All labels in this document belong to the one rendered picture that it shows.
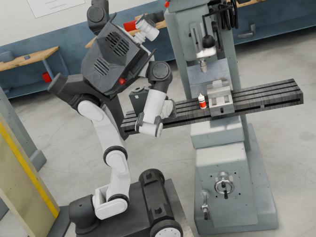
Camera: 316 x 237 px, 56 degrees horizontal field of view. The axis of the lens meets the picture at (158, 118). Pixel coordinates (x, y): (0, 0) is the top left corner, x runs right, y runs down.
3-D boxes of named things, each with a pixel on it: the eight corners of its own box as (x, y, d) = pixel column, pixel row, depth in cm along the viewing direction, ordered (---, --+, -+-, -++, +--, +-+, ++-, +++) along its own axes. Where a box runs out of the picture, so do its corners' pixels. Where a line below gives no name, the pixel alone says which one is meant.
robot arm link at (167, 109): (173, 107, 176) (167, 120, 166) (159, 107, 179) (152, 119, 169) (172, 98, 173) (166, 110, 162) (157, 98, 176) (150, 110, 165)
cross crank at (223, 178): (236, 198, 173) (233, 183, 168) (216, 201, 176) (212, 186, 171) (233, 179, 187) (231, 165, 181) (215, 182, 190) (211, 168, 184)
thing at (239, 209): (259, 225, 204) (247, 158, 176) (213, 230, 212) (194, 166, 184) (244, 154, 273) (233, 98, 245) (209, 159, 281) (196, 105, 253)
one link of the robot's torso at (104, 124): (110, 173, 173) (69, 108, 151) (108, 157, 188) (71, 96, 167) (133, 162, 173) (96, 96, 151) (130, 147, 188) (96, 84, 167)
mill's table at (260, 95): (304, 104, 187) (303, 92, 183) (123, 136, 218) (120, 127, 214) (294, 88, 207) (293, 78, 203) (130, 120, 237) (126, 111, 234)
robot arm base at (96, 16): (91, 35, 145) (112, 23, 145) (79, 11, 145) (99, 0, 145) (99, 42, 160) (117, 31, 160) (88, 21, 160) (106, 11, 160)
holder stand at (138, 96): (163, 113, 213) (156, 89, 203) (136, 117, 220) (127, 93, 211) (167, 105, 223) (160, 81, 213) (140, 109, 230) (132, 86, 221)
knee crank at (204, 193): (211, 219, 177) (209, 213, 174) (201, 220, 178) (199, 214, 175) (210, 193, 195) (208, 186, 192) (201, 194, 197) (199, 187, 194)
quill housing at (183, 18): (217, 56, 181) (207, 2, 166) (185, 63, 186) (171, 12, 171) (216, 46, 197) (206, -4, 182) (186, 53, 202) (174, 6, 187)
